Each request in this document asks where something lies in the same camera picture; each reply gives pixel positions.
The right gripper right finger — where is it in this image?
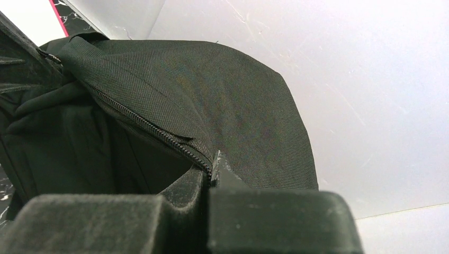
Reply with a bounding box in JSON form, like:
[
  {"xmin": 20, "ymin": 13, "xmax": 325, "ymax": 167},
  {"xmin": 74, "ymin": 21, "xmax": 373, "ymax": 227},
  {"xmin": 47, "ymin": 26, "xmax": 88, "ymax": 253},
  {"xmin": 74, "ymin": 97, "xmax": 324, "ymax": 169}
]
[{"xmin": 208, "ymin": 152, "xmax": 364, "ymax": 253}]

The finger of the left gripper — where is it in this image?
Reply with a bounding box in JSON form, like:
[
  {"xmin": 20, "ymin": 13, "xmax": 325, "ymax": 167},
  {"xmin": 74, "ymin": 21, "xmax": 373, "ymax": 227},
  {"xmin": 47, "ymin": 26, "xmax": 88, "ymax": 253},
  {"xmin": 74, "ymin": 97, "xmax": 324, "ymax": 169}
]
[{"xmin": 1, "ymin": 13, "xmax": 67, "ymax": 94}]

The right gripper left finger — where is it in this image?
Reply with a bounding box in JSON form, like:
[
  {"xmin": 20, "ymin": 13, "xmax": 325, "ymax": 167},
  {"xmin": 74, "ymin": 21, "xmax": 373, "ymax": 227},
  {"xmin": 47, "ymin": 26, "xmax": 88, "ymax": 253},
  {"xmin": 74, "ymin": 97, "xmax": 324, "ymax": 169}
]
[{"xmin": 1, "ymin": 167, "xmax": 207, "ymax": 253}]

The black student backpack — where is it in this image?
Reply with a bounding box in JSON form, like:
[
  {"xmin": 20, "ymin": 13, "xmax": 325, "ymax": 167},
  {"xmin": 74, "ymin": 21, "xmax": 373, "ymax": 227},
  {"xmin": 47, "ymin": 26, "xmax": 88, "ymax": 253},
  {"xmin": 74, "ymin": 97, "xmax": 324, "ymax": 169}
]
[{"xmin": 1, "ymin": 33, "xmax": 318, "ymax": 220}]

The pink-framed whiteboard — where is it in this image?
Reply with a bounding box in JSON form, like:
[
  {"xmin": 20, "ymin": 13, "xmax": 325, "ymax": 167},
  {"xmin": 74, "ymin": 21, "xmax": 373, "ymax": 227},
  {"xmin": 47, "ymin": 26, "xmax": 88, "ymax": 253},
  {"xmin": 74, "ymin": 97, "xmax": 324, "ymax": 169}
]
[{"xmin": 1, "ymin": 0, "xmax": 68, "ymax": 46}]

